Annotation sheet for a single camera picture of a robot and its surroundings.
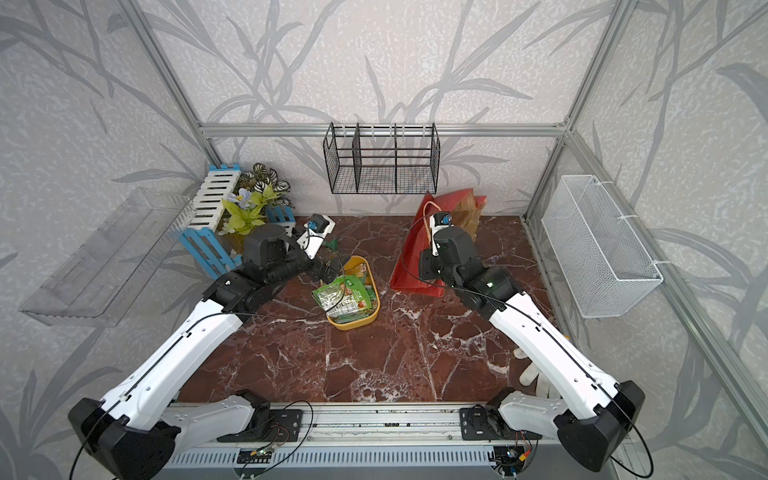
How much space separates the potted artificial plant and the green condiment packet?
29cm

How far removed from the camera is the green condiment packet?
883 mm

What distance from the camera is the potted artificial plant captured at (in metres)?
0.87
